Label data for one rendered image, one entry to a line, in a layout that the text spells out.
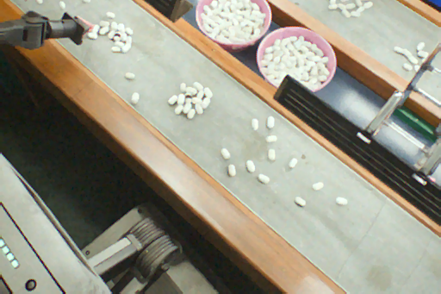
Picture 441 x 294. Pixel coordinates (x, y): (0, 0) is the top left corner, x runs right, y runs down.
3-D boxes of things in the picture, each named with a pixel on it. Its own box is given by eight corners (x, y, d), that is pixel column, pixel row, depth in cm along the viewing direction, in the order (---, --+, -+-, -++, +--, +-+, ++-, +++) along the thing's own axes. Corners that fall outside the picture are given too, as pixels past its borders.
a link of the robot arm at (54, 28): (46, 42, 145) (50, 23, 144) (32, 34, 148) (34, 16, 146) (65, 40, 151) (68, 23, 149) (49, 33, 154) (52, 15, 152)
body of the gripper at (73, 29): (68, 10, 157) (51, 11, 151) (89, 28, 154) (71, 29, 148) (62, 28, 160) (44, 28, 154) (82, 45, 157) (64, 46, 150)
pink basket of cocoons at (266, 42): (299, 121, 164) (304, 108, 156) (239, 75, 173) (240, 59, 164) (344, 71, 175) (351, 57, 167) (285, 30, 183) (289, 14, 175)
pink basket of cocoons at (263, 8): (255, 69, 174) (257, 53, 166) (184, 46, 178) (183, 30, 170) (277, 14, 187) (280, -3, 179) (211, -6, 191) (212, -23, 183)
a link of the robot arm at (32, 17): (28, 51, 142) (31, 22, 139) (3, 37, 147) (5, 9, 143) (60, 44, 152) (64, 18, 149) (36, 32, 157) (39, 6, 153)
